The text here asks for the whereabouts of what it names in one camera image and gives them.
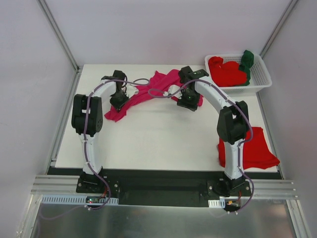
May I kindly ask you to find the aluminium frame rail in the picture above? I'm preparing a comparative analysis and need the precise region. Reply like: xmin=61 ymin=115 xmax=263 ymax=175
xmin=260 ymin=0 xmax=300 ymax=59
xmin=31 ymin=175 xmax=300 ymax=200
xmin=37 ymin=0 xmax=80 ymax=175

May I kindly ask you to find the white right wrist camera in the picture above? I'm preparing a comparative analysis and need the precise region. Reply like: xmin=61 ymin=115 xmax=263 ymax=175
xmin=163 ymin=85 xmax=182 ymax=99

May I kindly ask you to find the black centre base bar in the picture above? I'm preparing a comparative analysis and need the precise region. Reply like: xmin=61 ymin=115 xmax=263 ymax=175
xmin=47 ymin=168 xmax=284 ymax=208

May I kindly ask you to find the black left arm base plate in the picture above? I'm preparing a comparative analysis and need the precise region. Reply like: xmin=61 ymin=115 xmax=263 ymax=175
xmin=76 ymin=174 xmax=120 ymax=194

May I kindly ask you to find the aluminium left frame rail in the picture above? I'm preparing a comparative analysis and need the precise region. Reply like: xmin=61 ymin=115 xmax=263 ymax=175
xmin=37 ymin=0 xmax=80 ymax=175

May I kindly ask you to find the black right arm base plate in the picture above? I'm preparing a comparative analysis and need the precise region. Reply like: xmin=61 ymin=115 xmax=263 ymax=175
xmin=207 ymin=177 xmax=251 ymax=197

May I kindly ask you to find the aluminium front frame rail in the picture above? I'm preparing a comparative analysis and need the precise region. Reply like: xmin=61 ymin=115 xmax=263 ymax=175
xmin=31 ymin=175 xmax=300 ymax=200

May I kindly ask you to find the red t shirt in basket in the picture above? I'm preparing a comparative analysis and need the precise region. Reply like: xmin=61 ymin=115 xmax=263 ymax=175
xmin=208 ymin=57 xmax=247 ymax=87

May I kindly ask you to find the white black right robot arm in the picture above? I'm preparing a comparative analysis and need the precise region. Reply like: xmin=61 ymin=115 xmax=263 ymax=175
xmin=177 ymin=66 xmax=251 ymax=197

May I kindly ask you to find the green t shirt in basket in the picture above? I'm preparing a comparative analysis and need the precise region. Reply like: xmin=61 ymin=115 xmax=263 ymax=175
xmin=239 ymin=50 xmax=254 ymax=86

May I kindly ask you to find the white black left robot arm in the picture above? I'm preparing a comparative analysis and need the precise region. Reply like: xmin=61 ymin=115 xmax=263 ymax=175
xmin=71 ymin=70 xmax=129 ymax=193

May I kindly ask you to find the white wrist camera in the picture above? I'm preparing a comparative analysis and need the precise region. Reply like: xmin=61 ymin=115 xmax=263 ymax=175
xmin=163 ymin=85 xmax=182 ymax=99
xmin=125 ymin=85 xmax=139 ymax=98

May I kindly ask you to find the white left cable duct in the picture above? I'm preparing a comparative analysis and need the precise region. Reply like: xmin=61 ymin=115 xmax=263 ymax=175
xmin=42 ymin=195 xmax=107 ymax=206

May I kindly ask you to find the white cable duct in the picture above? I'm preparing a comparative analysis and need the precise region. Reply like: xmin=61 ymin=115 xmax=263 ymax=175
xmin=42 ymin=195 xmax=107 ymax=206
xmin=208 ymin=199 xmax=225 ymax=209

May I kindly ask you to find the white plastic laundry basket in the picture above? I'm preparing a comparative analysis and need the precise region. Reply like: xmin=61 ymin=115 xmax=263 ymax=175
xmin=205 ymin=53 xmax=272 ymax=96

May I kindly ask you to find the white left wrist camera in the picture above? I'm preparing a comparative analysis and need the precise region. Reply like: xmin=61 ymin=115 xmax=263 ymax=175
xmin=125 ymin=85 xmax=139 ymax=98

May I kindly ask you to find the folded red t shirt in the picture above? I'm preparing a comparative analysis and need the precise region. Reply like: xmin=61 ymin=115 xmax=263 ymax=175
xmin=217 ymin=126 xmax=281 ymax=171

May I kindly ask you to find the magenta t shirt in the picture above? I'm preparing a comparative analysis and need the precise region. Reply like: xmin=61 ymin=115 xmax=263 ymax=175
xmin=104 ymin=69 xmax=204 ymax=123

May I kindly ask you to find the aluminium right frame rail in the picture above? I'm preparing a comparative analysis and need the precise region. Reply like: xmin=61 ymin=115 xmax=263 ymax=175
xmin=260 ymin=0 xmax=300 ymax=59

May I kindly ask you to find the white right cable duct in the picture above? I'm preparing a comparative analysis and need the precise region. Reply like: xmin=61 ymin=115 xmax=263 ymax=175
xmin=208 ymin=199 xmax=225 ymax=209

